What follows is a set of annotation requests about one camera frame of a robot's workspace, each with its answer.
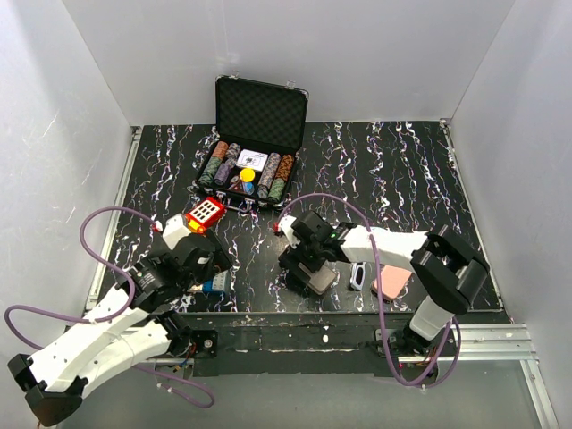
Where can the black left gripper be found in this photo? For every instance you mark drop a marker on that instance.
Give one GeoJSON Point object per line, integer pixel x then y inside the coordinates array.
{"type": "Point", "coordinates": [220, 261]}

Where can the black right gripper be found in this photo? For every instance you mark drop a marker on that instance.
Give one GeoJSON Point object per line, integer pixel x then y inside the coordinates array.
{"type": "Point", "coordinates": [290, 256]}

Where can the grey glasses case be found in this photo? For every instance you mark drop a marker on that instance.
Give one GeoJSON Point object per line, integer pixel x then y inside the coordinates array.
{"type": "Point", "coordinates": [320, 281]}

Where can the pink glasses case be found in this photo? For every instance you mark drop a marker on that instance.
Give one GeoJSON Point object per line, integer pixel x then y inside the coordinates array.
{"type": "Point", "coordinates": [394, 280]}

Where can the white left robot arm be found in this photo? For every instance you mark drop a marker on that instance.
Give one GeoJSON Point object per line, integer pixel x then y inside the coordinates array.
{"type": "Point", "coordinates": [128, 329]}

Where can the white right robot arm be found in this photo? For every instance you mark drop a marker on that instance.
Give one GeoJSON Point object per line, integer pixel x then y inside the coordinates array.
{"type": "Point", "coordinates": [450, 270]}

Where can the blue grey brick block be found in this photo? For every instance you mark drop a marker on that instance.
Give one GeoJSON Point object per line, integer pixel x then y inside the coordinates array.
{"type": "Point", "coordinates": [219, 284]}

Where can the red yellow toy bus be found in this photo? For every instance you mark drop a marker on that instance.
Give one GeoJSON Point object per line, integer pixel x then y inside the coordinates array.
{"type": "Point", "coordinates": [204, 215]}

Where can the yellow dealer button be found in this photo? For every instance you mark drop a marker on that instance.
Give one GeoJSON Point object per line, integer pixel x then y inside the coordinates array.
{"type": "Point", "coordinates": [247, 175]}

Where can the white card deck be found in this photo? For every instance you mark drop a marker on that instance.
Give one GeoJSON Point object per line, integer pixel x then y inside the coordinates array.
{"type": "Point", "coordinates": [252, 159]}

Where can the black poker chip case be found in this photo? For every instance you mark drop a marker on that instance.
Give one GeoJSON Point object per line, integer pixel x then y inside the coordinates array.
{"type": "Point", "coordinates": [261, 117]}

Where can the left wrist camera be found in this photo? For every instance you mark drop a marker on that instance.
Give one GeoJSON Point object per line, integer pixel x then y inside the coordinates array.
{"type": "Point", "coordinates": [176, 228]}

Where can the white frame sunglasses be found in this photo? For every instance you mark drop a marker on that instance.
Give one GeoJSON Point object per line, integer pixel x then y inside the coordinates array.
{"type": "Point", "coordinates": [358, 276]}

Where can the aluminium front rail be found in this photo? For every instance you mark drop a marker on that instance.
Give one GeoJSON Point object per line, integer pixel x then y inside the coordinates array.
{"type": "Point", "coordinates": [321, 371]}

